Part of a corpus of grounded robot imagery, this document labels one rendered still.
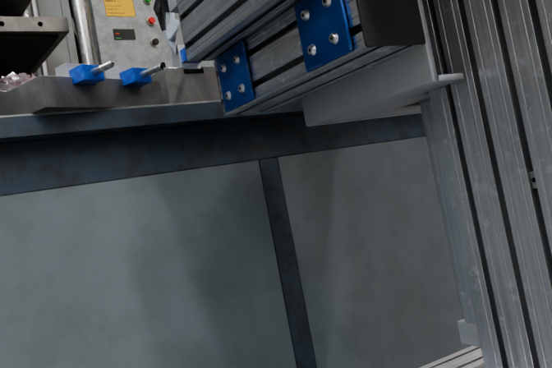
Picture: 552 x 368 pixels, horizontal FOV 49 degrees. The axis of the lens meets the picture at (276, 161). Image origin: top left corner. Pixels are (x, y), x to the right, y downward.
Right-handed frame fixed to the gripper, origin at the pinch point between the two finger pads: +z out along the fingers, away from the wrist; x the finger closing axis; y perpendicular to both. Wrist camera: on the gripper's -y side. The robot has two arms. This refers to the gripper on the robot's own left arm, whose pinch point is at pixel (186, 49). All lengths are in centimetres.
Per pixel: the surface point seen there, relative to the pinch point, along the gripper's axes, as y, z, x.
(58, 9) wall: -257, -111, 53
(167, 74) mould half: 2.2, 6.0, -6.3
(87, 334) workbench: 3, 54, -31
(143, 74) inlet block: 11.8, 8.6, -15.9
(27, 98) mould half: 8.7, 11.6, -36.2
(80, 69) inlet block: 14.0, 8.2, -28.2
